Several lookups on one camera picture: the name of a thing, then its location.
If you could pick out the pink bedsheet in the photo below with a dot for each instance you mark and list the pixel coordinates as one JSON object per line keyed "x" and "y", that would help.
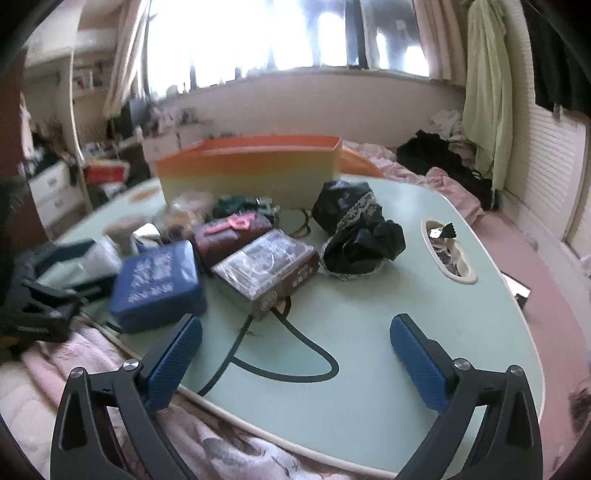
{"x": 443, "y": 184}

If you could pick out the pile of black clothes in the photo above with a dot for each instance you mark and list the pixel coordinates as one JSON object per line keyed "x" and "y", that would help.
{"x": 434, "y": 154}

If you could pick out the black cloth with lace trim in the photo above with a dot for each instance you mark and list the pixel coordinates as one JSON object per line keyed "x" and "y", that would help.
{"x": 369, "y": 249}

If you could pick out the blue zip pouch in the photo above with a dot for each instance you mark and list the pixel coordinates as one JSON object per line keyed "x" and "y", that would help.
{"x": 157, "y": 286}

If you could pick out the white louvered doors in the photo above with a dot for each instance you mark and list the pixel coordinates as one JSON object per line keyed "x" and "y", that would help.
{"x": 545, "y": 184}

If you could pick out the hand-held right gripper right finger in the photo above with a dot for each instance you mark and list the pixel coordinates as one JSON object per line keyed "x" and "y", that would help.
{"x": 418, "y": 364}

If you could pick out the silver shiny packet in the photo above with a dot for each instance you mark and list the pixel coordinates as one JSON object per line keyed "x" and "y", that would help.
{"x": 147, "y": 237}

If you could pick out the orange curved board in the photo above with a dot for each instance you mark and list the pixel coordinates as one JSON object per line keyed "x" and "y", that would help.
{"x": 362, "y": 161}

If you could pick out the cream curtain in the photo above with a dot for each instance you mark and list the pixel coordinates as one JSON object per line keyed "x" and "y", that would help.
{"x": 124, "y": 55}

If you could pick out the pink printed blanket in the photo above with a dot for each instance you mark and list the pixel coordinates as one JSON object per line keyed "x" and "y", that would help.
{"x": 69, "y": 355}

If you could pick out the white plastic bag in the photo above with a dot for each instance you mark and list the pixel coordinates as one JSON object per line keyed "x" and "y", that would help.
{"x": 104, "y": 258}

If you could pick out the small mirror card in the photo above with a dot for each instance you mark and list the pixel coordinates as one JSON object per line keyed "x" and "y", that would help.
{"x": 517, "y": 290}

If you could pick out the red box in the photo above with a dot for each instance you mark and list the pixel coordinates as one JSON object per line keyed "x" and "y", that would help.
{"x": 106, "y": 174}

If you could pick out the pile of foil wrappers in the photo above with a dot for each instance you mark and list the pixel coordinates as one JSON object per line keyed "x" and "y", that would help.
{"x": 445, "y": 251}

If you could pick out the light green hanging garment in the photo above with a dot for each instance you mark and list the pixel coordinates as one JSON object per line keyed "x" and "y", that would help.
{"x": 487, "y": 92}

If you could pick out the beige blurry packet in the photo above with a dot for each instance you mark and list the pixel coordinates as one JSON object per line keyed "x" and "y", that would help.
{"x": 184, "y": 210}

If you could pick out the brown pouch with pink bow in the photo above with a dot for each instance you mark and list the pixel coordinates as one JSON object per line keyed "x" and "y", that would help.
{"x": 231, "y": 240}

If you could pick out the brown box with clear lid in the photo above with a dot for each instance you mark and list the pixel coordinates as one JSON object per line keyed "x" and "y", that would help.
{"x": 265, "y": 267}

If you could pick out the white drawer cabinet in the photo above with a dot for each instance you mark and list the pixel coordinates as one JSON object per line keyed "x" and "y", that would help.
{"x": 51, "y": 194}

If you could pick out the orange gradient cardboard box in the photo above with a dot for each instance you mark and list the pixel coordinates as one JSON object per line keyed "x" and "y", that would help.
{"x": 249, "y": 175}

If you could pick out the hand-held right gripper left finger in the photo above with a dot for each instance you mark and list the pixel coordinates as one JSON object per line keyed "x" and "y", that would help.
{"x": 173, "y": 364}

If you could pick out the pile of white clothes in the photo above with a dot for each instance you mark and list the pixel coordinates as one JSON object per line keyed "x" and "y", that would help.
{"x": 450, "y": 124}

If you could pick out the dark green small item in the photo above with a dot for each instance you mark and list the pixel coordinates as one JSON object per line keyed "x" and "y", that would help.
{"x": 244, "y": 207}

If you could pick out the dark hanging garment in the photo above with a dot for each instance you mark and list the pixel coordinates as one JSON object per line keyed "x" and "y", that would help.
{"x": 558, "y": 55}

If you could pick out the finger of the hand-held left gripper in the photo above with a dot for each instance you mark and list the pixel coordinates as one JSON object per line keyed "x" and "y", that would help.
{"x": 90, "y": 288}
{"x": 51, "y": 258}

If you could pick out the window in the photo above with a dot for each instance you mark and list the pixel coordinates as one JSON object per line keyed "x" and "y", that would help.
{"x": 258, "y": 37}

